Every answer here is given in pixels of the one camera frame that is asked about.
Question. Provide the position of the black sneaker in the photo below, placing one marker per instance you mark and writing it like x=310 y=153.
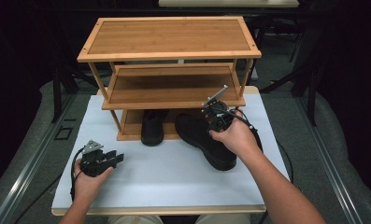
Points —
x=198 y=133
x=152 y=130

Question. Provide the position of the person's right hand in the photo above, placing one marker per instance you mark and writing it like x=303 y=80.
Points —
x=237 y=138

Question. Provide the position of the black floor socket frame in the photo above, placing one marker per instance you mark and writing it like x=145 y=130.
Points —
x=56 y=133

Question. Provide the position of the metal floor rail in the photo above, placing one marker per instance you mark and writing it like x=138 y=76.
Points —
x=27 y=174
x=329 y=161

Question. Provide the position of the black metal stand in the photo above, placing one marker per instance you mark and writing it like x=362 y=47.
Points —
x=57 y=96
x=311 y=102

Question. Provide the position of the person's left hand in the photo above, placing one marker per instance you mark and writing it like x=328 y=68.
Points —
x=88 y=186

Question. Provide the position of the white table mat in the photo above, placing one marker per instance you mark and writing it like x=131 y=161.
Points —
x=174 y=180

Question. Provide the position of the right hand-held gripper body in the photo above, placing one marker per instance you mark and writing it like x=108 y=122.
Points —
x=219 y=119

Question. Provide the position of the small wooden table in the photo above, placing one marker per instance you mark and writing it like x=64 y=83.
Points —
x=174 y=210

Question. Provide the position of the person's left leg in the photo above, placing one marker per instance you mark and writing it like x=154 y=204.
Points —
x=135 y=220

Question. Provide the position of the wooden three-tier shoe rack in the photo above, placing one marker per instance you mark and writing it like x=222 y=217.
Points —
x=169 y=37

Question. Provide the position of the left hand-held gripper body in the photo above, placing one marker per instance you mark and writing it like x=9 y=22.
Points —
x=92 y=163

